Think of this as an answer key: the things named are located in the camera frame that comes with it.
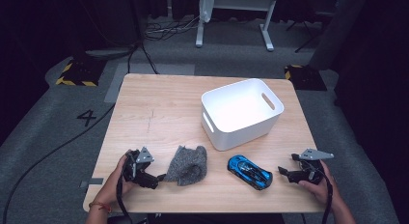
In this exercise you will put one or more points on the black tripod stand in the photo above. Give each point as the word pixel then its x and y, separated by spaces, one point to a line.
pixel 308 34

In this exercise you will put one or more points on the white hanging cloth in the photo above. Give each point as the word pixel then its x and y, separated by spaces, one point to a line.
pixel 205 6

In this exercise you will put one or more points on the white plastic storage bin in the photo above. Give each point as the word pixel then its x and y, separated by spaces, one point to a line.
pixel 241 114

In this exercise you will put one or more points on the blue toy car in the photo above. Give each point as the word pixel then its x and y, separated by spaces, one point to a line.
pixel 250 171

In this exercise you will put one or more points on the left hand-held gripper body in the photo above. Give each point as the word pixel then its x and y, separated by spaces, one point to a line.
pixel 133 167

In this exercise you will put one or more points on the grey knitted cloth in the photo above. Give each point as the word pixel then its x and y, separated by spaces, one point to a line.
pixel 188 167

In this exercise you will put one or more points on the black yellow striped base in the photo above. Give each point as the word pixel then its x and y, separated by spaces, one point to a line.
pixel 80 72
pixel 305 77

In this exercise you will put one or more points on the white metal stand frame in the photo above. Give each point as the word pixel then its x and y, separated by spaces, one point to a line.
pixel 266 31

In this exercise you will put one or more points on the grey curtain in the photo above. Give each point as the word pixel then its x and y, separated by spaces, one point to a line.
pixel 337 31

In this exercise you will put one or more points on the grey tape piece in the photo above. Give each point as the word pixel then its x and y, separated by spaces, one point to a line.
pixel 93 181

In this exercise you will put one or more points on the person's left hand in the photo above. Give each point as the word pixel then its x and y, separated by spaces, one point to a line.
pixel 114 185

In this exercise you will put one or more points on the person's right hand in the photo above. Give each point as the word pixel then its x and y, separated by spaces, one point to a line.
pixel 323 193

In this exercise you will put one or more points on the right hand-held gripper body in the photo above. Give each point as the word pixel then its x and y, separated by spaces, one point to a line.
pixel 313 172

